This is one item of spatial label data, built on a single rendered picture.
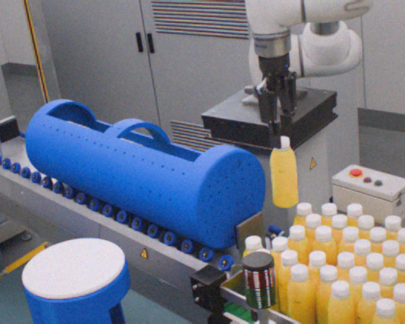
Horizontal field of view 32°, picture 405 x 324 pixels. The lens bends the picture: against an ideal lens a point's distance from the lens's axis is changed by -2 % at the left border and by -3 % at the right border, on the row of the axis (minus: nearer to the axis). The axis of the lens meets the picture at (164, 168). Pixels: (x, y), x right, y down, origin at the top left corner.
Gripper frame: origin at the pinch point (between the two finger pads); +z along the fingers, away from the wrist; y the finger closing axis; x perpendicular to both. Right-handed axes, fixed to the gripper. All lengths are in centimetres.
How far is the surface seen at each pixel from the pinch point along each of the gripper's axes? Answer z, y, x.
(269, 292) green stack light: 13, 40, 29
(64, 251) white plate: 28, 43, -44
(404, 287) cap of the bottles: 24.5, 9.6, 41.0
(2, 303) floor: 132, 10, -190
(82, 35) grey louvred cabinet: 35, -122, -269
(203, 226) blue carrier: 25.3, 14.8, -17.2
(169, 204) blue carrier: 20.5, 17.0, -27.3
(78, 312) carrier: 34, 53, -24
